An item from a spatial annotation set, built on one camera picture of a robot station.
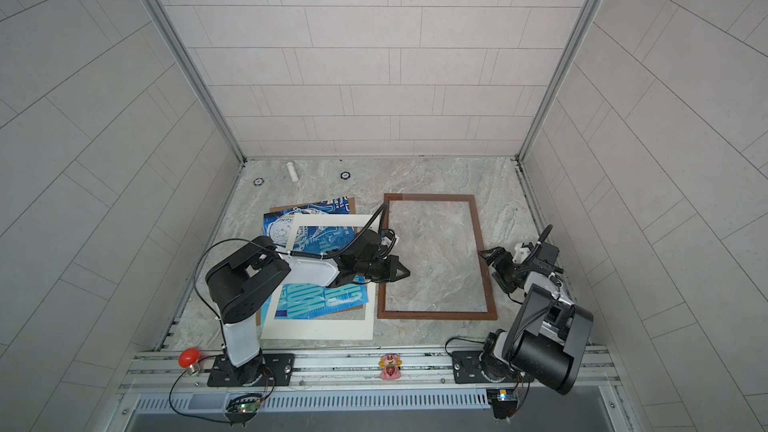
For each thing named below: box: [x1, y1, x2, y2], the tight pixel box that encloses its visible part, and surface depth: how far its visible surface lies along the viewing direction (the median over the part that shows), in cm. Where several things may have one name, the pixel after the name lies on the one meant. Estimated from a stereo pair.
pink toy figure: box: [378, 353, 403, 381], surface depth 72 cm
